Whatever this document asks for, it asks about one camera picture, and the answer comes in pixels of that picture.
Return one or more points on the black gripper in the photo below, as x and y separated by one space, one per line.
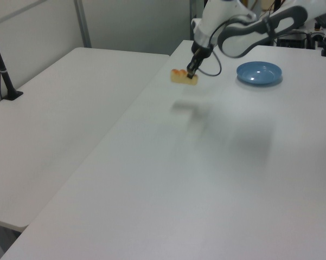
202 50

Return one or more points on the toy bread with orange crust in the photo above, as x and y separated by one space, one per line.
180 77

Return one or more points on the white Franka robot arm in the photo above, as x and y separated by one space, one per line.
249 24

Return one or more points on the blue round plate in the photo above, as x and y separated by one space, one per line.
259 73

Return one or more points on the black equipment box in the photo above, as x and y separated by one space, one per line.
294 40

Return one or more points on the black keyboard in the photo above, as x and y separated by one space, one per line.
325 20

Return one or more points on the grey metal frame post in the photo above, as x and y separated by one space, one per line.
82 24

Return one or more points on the black camera stand pole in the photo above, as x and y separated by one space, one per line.
1 67

